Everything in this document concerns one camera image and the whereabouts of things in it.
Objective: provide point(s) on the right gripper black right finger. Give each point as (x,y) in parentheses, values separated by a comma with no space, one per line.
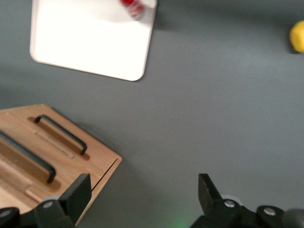
(209,197)

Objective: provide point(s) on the yellow lemon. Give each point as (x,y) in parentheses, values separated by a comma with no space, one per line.
(298,35)

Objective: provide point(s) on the wooden drawer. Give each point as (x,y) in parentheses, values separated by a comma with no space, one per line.
(14,175)
(95,152)

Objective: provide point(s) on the wooden drawer cabinet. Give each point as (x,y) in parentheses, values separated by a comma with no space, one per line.
(104,164)

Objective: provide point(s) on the red soda bottle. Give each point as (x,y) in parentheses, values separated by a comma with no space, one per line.
(134,8)

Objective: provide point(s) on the white rectangular tray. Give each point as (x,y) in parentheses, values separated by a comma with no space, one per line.
(90,40)

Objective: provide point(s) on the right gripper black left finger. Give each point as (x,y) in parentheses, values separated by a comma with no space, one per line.
(73,199)

